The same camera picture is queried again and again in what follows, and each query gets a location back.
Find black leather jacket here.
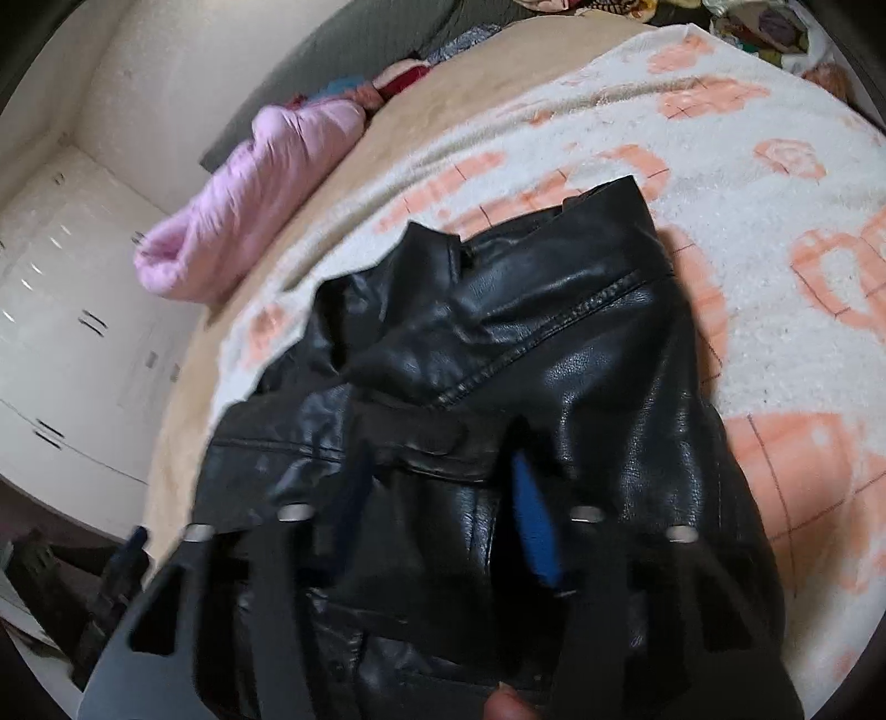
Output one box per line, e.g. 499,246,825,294
206,177,774,718

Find pile of folded clothes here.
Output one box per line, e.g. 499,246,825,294
515,0,704,25

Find person's right hand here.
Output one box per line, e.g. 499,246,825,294
482,682,542,720

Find beige plush bed cover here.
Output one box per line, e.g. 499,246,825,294
143,12,647,559

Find white wardrobe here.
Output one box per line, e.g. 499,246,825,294
0,147,201,538

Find pink padded quilt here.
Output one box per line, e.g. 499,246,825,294
133,97,367,305

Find white pink bear blanket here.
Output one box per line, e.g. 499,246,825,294
210,25,884,717

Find red pillow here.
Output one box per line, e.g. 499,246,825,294
373,59,432,100

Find grey bed headboard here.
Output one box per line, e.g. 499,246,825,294
200,0,530,172

